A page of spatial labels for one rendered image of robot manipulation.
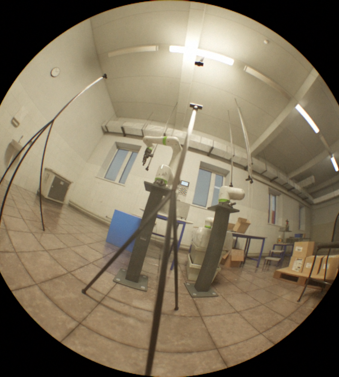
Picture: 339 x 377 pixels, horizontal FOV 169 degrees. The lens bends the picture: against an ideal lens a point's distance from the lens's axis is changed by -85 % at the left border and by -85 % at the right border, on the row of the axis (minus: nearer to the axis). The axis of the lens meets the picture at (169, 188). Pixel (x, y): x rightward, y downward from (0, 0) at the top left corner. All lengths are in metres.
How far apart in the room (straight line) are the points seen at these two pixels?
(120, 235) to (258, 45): 5.30
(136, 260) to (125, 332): 0.63
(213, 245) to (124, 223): 1.40
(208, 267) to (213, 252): 0.15
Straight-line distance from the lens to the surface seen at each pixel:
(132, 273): 1.12
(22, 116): 3.55
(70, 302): 0.83
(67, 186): 3.76
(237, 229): 2.70
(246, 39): 4.01
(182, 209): 1.77
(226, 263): 2.68
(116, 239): 2.04
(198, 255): 1.44
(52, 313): 0.77
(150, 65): 4.28
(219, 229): 1.16
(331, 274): 2.28
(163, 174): 1.06
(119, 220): 2.00
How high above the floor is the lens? 0.63
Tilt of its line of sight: 17 degrees up
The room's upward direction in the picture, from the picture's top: 16 degrees clockwise
